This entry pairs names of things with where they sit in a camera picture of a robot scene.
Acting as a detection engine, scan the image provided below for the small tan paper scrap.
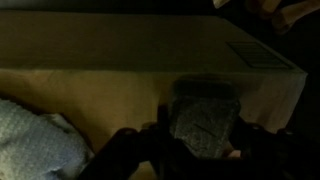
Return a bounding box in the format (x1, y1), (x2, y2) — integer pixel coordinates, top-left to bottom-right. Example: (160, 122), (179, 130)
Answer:
(213, 0), (231, 9)

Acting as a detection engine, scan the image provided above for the brown plush toy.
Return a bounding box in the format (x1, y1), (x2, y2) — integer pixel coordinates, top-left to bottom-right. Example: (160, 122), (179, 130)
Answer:
(244, 0), (320, 36)

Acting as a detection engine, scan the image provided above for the large cardboard box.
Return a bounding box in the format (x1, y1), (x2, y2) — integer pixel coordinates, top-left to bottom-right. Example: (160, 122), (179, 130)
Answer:
(0, 9), (308, 180)

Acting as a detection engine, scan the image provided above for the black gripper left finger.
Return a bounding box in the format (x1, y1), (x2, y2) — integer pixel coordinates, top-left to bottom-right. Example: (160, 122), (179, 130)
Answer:
(78, 104), (188, 180)

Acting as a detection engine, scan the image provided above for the grey rectangular block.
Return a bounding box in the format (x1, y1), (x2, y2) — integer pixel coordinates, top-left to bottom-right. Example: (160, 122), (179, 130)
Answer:
(168, 74), (242, 159)

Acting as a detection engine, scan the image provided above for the white towel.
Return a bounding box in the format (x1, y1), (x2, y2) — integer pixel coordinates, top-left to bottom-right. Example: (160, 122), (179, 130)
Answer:
(0, 98), (95, 180)

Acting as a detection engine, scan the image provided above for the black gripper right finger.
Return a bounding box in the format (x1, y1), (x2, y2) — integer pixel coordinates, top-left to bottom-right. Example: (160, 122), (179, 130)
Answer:
(228, 116), (320, 180)

